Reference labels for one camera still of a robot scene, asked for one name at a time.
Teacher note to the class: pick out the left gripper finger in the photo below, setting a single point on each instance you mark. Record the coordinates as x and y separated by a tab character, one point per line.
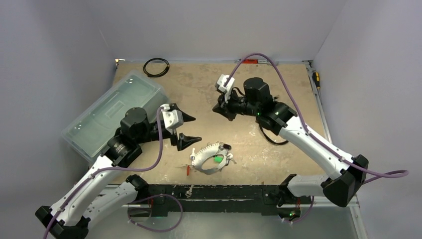
183	117
184	141

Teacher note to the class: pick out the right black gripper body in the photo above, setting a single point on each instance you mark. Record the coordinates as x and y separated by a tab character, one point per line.
226	107

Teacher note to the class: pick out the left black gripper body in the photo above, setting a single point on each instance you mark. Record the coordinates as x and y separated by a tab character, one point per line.
174	132

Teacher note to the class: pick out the black key fob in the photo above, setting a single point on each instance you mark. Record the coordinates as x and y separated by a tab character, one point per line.
225	146

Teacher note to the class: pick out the green key tag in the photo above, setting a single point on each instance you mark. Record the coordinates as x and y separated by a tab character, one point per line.
218	159

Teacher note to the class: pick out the silver key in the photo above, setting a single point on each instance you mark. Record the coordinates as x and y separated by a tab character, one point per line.
189	192

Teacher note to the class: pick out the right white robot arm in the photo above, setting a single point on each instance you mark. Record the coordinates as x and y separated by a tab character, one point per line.
342	178

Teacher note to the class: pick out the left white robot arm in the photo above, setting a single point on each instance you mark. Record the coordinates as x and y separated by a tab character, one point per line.
111	181

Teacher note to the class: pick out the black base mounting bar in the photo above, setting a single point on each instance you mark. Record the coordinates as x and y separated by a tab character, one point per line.
165	198

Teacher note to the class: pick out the yellow black screwdriver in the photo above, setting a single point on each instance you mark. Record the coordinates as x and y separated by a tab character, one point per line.
316	79

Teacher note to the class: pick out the clear plastic storage box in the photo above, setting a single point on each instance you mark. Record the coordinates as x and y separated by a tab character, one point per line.
90	131

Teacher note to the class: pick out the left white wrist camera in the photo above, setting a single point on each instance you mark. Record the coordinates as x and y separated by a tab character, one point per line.
165	108

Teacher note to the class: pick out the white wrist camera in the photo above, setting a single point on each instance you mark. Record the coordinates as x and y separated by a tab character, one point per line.
165	108
224	86

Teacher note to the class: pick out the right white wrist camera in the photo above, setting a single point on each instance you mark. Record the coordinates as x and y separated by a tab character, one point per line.
224	86

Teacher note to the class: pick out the red handled adjustable wrench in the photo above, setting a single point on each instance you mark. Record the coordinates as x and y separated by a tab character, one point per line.
253	61

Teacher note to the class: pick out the aluminium frame rail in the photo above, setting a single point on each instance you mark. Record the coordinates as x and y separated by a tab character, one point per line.
321	109

